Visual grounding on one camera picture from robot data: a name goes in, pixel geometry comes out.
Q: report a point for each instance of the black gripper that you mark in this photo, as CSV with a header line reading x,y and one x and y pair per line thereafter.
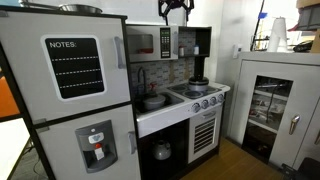
x,y
165,6

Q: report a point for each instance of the toy microwave door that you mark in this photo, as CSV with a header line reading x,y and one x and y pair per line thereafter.
x,y
163,40

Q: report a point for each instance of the red bowl in microwave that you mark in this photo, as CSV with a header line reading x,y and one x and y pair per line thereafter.
x,y
145,51

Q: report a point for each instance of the upper toy fridge door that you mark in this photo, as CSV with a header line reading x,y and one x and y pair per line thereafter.
x,y
66,64

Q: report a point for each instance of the toy fridge door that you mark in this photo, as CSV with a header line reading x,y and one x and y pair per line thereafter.
x,y
101,146
66,64

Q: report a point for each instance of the toy oven door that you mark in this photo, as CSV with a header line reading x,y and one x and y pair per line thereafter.
x,y
204,130

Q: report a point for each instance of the lower toy fridge door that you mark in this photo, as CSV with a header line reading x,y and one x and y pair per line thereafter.
x,y
101,146

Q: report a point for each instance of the red cap salt shaker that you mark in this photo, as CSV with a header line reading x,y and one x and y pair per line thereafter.
x,y
181,51

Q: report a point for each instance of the blue cap pepper shaker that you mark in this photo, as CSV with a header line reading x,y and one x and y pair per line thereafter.
x,y
196,50

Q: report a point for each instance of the wooden toy spatula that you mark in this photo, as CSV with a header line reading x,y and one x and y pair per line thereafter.
x,y
186,69

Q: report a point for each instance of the wooden toy spoon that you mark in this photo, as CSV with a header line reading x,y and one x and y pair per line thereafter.
x,y
171,72

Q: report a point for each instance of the toy sink faucet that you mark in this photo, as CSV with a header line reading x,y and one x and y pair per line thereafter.
x,y
141,81

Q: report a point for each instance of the grey pot on stove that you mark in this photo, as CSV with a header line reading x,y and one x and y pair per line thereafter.
x,y
198,85

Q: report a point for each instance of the metal pan on fridge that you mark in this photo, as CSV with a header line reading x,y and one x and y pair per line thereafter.
x,y
64,7

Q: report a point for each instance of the grey pot in sink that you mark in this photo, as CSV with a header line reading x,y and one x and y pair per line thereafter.
x,y
154,102

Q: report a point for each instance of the stove knob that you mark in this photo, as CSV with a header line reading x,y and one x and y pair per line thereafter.
x,y
205,104
213,101
195,107
220,98

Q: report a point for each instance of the toy kitchen play set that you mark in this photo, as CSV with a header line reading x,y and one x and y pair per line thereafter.
x,y
144,125

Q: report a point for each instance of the white paper roll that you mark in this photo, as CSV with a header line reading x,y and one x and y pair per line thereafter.
x,y
278,37

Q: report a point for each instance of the silver toy kettle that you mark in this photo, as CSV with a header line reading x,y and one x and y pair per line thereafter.
x,y
161,150

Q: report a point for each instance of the black chair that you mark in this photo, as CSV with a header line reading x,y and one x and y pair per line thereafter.
x,y
308,170

